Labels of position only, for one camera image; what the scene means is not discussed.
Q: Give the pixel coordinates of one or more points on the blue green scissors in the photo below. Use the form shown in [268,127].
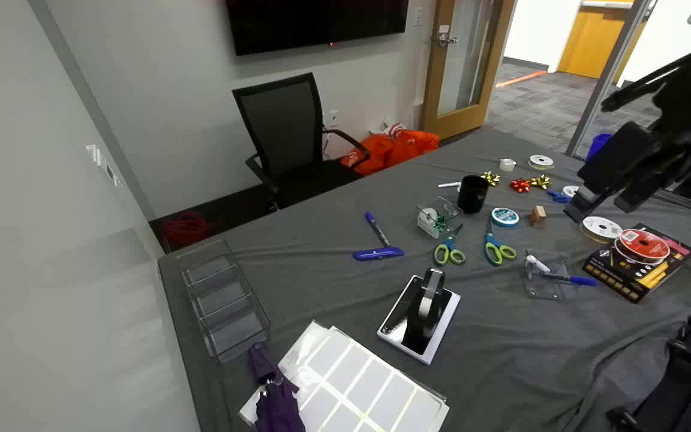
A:
[446,253]
[497,253]

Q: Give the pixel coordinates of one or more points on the blue marker pen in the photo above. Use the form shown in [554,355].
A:
[378,229]

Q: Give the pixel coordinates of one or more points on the orange plastic bag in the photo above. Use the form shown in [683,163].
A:
[388,151]

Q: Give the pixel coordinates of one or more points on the black mesh office chair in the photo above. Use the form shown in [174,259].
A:
[286,128]

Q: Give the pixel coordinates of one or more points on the clear tape dispenser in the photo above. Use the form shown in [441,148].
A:
[437,217]

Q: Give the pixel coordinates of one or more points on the white black marker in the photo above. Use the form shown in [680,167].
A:
[449,185]

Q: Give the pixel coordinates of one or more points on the black tape dispenser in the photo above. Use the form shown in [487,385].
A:
[425,308]

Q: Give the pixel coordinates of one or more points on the black mug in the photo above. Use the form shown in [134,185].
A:
[472,193]

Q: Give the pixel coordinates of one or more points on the gold gift bow far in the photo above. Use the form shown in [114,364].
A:
[489,178]

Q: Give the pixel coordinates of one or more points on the gold gift bow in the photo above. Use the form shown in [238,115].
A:
[489,178]
[539,181]

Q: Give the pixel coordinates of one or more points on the clear plastic organizer tray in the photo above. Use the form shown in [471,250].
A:
[223,304]

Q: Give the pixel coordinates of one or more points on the small blue tape roll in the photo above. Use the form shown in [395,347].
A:
[505,217]

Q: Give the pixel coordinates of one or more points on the red object on floor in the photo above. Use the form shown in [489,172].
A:
[186,229]

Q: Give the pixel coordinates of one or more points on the small clear tape roll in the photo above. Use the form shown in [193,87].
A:
[506,165]

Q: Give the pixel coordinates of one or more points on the red gift bow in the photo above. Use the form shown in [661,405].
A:
[520,185]

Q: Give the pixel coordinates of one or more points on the blue pen on plastic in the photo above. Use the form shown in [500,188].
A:
[537,268]

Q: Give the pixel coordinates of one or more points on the small wooden block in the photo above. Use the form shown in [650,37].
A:
[537,214]

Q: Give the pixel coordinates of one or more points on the gold gift bow near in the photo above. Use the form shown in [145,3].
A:
[539,181]

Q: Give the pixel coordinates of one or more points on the white ribbon spool far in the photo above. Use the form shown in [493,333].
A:
[539,163]

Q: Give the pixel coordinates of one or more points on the white ribbon spool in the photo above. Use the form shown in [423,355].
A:
[539,163]
[571,191]
[603,229]

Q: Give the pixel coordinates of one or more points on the purple cloth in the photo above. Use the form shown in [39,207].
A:
[276,407]

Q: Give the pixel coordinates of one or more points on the grey tablecloth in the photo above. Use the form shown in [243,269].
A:
[509,364]

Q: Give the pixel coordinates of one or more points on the clear plastic bag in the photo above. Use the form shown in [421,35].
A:
[545,289]

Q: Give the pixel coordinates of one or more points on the blue gift bow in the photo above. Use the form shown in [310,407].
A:
[560,199]

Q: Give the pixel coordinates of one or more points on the wooden door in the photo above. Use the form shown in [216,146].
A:
[465,50]

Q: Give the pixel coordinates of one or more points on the white ribbon spool middle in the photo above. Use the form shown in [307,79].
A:
[571,191]

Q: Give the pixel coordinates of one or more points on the white ribbon spool near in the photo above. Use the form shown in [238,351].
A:
[603,229]

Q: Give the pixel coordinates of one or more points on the blue bin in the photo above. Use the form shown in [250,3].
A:
[597,146]

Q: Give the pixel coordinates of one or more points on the black orange ribbon package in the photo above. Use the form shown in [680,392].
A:
[635,263]

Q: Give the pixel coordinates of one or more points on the wall mounted black television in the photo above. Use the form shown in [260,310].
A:
[278,25]

